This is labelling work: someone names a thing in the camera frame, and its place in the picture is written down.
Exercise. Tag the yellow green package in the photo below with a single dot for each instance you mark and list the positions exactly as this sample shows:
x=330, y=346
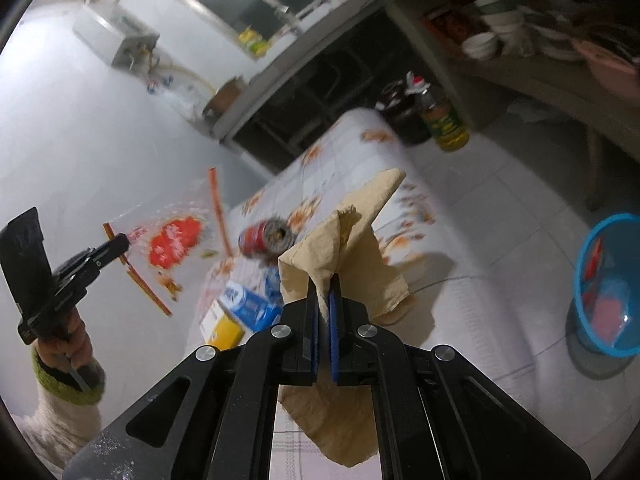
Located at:
x=255, y=41

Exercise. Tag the blue plastic basket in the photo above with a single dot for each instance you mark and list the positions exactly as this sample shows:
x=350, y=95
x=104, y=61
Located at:
x=582, y=280

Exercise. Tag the pink plastic wrapper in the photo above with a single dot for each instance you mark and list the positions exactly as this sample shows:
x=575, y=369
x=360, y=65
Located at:
x=607, y=315

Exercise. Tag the red brown packets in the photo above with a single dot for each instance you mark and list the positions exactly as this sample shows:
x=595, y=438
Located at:
x=450, y=25

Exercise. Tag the brown cardboard box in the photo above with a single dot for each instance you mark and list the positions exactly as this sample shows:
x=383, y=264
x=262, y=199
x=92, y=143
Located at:
x=225, y=97

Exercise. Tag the grey concrete counter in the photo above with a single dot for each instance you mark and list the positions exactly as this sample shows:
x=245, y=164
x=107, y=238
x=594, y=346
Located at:
x=320, y=35

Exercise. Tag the clear red printed bag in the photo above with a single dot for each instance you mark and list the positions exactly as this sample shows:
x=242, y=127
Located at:
x=172, y=242

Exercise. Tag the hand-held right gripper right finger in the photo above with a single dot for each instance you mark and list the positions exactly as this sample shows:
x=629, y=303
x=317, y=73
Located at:
x=334, y=330

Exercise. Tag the beige cloth rag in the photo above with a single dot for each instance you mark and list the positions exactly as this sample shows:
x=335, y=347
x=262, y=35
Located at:
x=360, y=255

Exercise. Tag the blue white carton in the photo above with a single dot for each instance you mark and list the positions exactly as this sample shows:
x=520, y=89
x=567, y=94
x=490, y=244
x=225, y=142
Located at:
x=250, y=307

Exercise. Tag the red drink can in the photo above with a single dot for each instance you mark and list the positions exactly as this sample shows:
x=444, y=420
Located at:
x=255, y=240

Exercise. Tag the metal sink cabinet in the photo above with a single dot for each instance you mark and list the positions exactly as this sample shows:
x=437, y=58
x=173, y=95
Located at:
x=110, y=35

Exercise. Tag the yellow cardboard box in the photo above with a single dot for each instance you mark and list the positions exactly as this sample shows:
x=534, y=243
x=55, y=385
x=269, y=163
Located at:
x=225, y=332

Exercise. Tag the person's left hand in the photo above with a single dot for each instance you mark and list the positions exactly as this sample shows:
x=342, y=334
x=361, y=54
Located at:
x=75, y=345

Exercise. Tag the pink plastic basin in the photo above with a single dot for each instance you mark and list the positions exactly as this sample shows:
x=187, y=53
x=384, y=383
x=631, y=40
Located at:
x=605, y=67

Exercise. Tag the wooden shelf leg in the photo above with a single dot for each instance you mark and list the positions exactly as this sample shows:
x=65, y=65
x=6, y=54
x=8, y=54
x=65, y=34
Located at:
x=600, y=170

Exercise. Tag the red snack bag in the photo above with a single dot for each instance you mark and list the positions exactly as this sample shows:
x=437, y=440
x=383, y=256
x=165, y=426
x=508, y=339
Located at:
x=594, y=262

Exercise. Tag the cooking oil bottle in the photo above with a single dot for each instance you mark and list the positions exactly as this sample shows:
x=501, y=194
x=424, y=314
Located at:
x=445, y=125

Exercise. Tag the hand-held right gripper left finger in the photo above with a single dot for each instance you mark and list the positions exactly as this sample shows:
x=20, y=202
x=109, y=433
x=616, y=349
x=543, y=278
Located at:
x=312, y=330

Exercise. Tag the dark plastic container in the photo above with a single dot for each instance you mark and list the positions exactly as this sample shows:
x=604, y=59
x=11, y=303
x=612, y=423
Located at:
x=400, y=120

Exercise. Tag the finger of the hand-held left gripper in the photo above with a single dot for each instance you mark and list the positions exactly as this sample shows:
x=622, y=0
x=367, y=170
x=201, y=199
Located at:
x=112, y=250

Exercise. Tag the stack of white bowls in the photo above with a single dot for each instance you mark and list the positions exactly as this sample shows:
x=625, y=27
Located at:
x=500, y=10

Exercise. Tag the white bowl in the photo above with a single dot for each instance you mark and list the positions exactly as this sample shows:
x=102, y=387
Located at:
x=480, y=45

